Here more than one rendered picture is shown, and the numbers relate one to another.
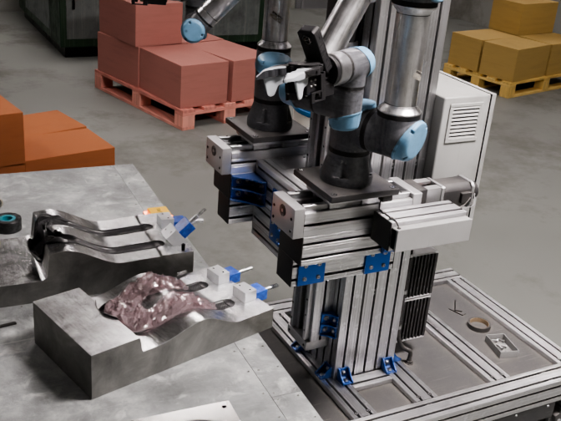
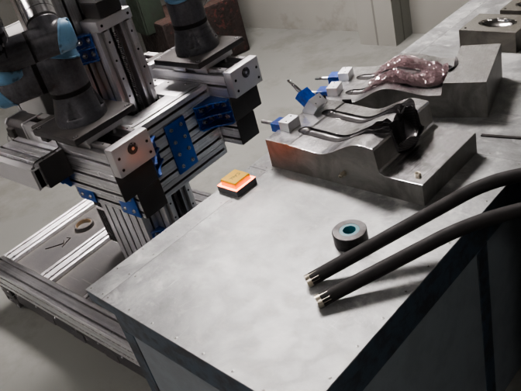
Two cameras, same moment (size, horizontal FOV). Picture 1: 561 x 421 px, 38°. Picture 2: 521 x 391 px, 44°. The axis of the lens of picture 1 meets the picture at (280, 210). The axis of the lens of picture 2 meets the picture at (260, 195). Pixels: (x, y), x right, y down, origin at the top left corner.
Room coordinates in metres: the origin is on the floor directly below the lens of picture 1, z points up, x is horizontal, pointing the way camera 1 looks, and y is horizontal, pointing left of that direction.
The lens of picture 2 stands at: (2.57, 1.90, 1.70)
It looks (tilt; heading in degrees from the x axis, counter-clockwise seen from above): 31 degrees down; 257
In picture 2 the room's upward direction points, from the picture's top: 16 degrees counter-clockwise
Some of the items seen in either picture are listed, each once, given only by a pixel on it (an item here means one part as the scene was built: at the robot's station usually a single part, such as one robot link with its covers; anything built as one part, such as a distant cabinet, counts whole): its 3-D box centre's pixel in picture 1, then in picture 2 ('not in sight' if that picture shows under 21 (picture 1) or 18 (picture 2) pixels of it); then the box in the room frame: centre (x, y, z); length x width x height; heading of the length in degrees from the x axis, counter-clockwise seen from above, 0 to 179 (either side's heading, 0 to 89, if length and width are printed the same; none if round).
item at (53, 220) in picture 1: (95, 232); (360, 119); (1.94, 0.48, 0.92); 0.35 x 0.16 x 0.09; 116
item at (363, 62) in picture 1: (351, 65); not in sight; (1.89, -0.14, 1.43); 0.11 x 0.08 x 0.09; 145
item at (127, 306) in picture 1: (158, 297); (406, 70); (1.66, 0.27, 0.90); 0.26 x 0.18 x 0.08; 133
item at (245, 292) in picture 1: (258, 291); (332, 77); (1.81, 0.04, 0.86); 0.13 x 0.05 x 0.05; 133
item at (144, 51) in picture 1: (183, 53); not in sight; (6.26, 0.86, 0.38); 1.37 x 1.07 x 0.77; 32
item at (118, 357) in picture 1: (158, 315); (409, 81); (1.66, 0.27, 0.86); 0.50 x 0.26 x 0.11; 133
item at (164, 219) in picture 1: (181, 222); (277, 124); (2.10, 0.28, 0.89); 0.13 x 0.05 x 0.05; 116
